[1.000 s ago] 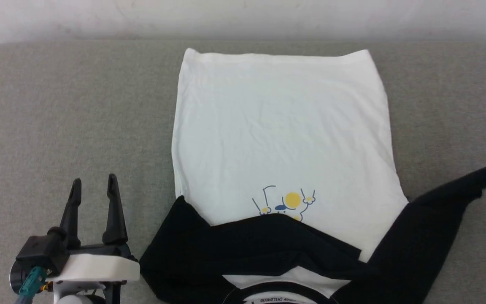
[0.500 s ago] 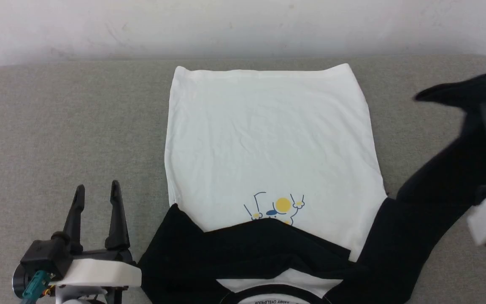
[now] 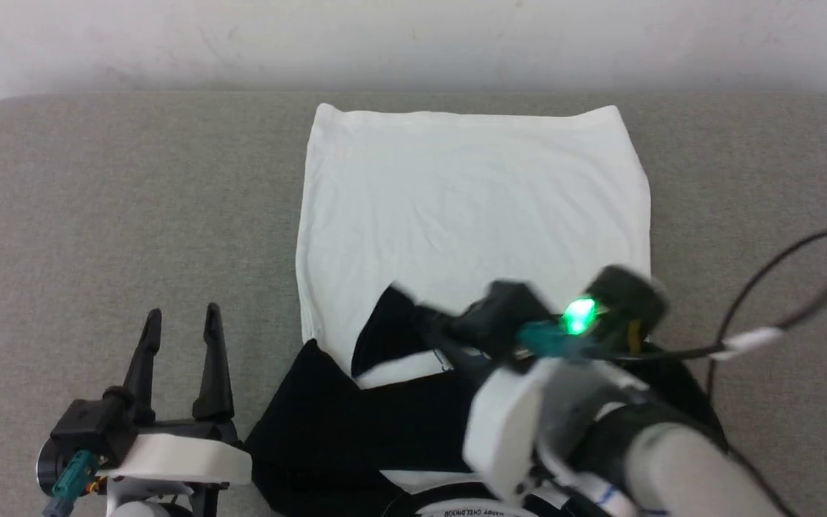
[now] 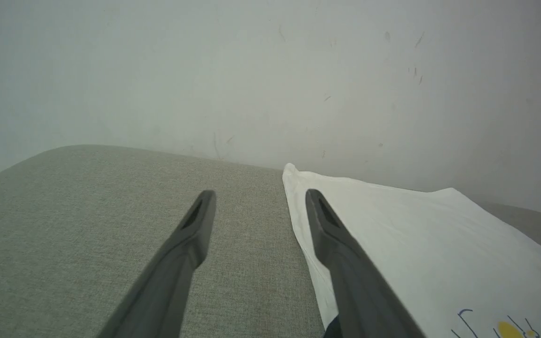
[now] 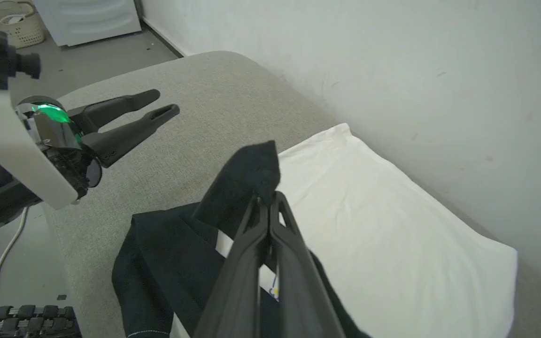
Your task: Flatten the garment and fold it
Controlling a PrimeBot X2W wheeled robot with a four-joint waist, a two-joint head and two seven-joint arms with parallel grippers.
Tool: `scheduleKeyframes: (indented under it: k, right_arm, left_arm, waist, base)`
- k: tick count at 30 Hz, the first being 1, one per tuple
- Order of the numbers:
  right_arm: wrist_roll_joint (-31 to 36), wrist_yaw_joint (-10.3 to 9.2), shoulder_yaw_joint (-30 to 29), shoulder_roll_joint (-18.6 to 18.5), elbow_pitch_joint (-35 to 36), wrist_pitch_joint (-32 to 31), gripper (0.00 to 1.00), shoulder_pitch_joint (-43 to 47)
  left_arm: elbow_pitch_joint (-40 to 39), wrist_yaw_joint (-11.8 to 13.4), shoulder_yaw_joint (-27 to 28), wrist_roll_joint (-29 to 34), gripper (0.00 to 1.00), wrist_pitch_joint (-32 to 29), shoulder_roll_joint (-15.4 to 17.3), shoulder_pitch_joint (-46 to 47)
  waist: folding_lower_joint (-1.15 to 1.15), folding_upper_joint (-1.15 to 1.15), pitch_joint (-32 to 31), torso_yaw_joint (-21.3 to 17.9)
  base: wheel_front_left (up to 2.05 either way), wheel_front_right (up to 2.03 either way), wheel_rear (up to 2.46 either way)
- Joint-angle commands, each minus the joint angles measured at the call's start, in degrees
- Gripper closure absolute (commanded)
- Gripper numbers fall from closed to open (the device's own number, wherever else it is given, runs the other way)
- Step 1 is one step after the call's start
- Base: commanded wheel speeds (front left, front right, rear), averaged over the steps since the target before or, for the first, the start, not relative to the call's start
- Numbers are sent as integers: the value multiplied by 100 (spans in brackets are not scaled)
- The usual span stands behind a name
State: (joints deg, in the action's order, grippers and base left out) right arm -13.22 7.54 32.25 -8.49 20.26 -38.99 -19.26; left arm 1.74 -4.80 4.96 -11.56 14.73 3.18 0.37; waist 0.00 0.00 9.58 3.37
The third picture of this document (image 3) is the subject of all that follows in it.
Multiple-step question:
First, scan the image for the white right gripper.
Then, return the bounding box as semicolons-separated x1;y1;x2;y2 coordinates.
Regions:
388;283;645;505

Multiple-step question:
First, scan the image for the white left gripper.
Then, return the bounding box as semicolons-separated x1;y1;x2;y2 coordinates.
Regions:
107;302;253;490

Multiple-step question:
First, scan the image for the white and black t-shirt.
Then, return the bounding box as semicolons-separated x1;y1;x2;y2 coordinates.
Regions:
245;103;734;517

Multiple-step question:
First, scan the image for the teal cable connector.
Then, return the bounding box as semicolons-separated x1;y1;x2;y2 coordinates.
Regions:
42;451;100;517
518;321;588;359

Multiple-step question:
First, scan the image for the black cable with white label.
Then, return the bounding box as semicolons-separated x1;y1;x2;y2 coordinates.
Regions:
600;228;827;403

